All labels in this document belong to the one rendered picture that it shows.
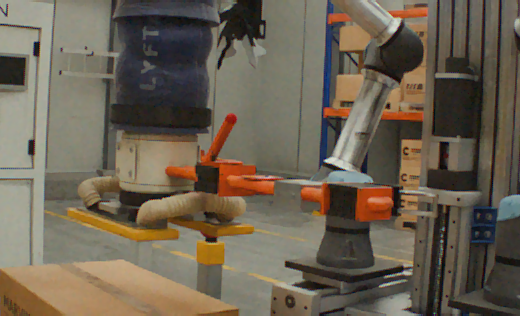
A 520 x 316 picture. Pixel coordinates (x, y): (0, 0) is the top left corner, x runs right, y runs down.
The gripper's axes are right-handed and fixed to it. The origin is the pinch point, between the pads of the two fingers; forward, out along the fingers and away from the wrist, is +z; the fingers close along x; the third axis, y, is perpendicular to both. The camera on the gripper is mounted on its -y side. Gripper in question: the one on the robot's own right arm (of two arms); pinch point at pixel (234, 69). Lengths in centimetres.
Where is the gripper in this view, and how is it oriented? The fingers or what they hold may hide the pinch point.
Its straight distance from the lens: 186.2
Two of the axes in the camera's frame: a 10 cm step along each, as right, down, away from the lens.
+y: 7.3, 0.0, 6.8
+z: -0.5, 10.0, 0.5
